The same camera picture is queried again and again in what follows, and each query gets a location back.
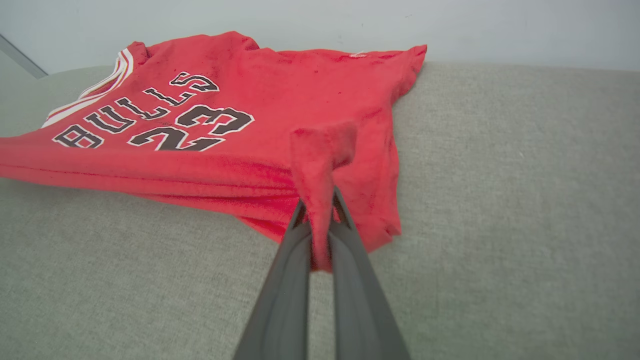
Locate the grey wall trim strip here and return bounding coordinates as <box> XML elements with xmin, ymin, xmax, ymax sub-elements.
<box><xmin>0</xmin><ymin>34</ymin><xmax>49</xmax><ymax>79</ymax></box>

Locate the grey fabric sofa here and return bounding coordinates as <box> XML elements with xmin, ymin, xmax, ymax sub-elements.
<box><xmin>0</xmin><ymin>61</ymin><xmax>640</xmax><ymax>360</ymax></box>

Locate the red white Bulls jersey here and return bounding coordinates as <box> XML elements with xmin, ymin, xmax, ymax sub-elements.
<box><xmin>0</xmin><ymin>31</ymin><xmax>428</xmax><ymax>273</ymax></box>

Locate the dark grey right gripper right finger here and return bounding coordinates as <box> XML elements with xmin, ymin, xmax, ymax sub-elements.
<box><xmin>327</xmin><ymin>187</ymin><xmax>412</xmax><ymax>360</ymax></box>

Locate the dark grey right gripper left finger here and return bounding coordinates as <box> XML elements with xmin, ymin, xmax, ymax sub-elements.
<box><xmin>232</xmin><ymin>199</ymin><xmax>313</xmax><ymax>360</ymax></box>

